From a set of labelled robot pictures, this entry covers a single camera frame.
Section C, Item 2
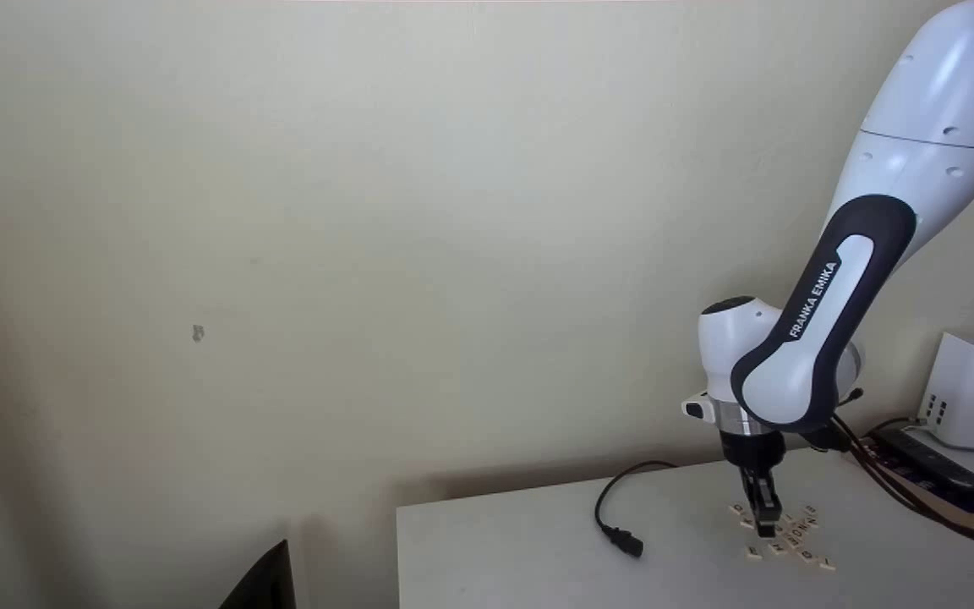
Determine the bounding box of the black power cable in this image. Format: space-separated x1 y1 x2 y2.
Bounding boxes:
594 460 679 560

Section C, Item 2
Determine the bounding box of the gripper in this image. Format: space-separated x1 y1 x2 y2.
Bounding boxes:
720 430 788 539

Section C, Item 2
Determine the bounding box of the black monitor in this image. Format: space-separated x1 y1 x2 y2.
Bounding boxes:
217 539 298 609

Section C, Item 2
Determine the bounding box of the black remote control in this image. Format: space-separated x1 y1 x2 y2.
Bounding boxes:
869 428 974 497

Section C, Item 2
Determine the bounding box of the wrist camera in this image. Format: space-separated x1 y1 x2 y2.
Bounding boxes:
798 421 851 454

